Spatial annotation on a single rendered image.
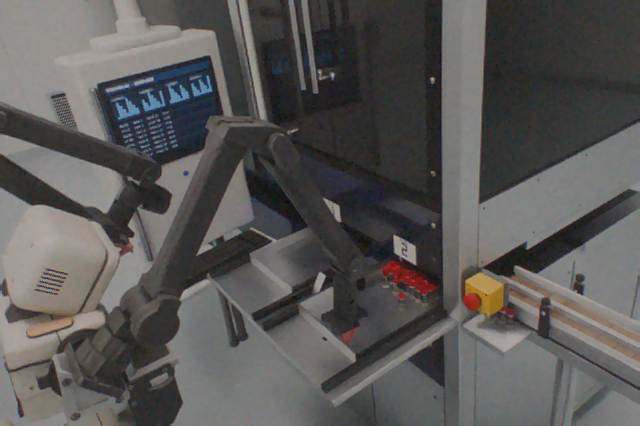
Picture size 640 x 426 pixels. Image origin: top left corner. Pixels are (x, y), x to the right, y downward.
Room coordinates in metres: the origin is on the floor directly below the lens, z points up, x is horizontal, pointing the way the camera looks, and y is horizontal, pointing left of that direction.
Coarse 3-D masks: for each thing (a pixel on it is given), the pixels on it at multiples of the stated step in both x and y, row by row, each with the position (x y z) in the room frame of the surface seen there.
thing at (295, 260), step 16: (288, 240) 1.55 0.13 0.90; (304, 240) 1.56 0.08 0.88; (352, 240) 1.52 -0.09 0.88; (256, 256) 1.48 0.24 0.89; (272, 256) 1.48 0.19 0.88; (288, 256) 1.47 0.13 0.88; (304, 256) 1.46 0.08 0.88; (320, 256) 1.45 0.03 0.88; (368, 256) 1.40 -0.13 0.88; (272, 272) 1.34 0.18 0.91; (288, 272) 1.38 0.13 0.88; (304, 272) 1.37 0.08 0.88; (288, 288) 1.27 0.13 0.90
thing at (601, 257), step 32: (608, 224) 1.42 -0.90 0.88; (544, 256) 1.29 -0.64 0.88; (576, 256) 1.31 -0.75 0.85; (608, 256) 1.42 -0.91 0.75; (608, 288) 1.44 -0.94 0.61; (480, 352) 1.09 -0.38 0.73; (544, 352) 1.26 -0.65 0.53; (384, 384) 1.33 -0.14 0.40; (416, 384) 1.19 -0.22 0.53; (480, 384) 1.09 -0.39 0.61; (512, 384) 1.18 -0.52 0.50; (544, 384) 1.27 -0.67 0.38; (576, 384) 1.38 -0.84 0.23; (384, 416) 1.35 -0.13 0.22; (416, 416) 1.20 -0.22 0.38; (480, 416) 1.09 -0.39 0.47; (512, 416) 1.18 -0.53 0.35; (544, 416) 1.28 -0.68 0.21
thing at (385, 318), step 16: (368, 288) 1.24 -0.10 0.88; (384, 288) 1.23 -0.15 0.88; (304, 304) 1.17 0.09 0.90; (320, 304) 1.19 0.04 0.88; (368, 304) 1.17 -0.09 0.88; (384, 304) 1.16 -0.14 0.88; (416, 304) 1.14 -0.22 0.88; (432, 304) 1.13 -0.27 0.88; (320, 320) 1.13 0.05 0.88; (368, 320) 1.10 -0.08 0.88; (384, 320) 1.09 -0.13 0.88; (400, 320) 1.08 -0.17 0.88; (416, 320) 1.05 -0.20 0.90; (336, 336) 1.02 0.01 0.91; (368, 336) 1.04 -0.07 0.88; (384, 336) 0.99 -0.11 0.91; (352, 352) 0.96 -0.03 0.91; (368, 352) 0.97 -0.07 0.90
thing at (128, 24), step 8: (120, 0) 1.79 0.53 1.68; (128, 0) 1.79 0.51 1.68; (136, 0) 1.82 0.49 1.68; (120, 8) 1.79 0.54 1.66; (128, 8) 1.79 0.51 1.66; (136, 8) 1.81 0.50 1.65; (120, 16) 1.79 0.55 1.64; (128, 16) 1.79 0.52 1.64; (136, 16) 1.80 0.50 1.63; (120, 24) 1.78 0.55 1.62; (128, 24) 1.77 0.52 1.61; (136, 24) 1.78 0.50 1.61; (144, 24) 1.80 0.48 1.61; (120, 32) 1.79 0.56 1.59; (128, 32) 1.77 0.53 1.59; (136, 32) 1.78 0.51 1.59
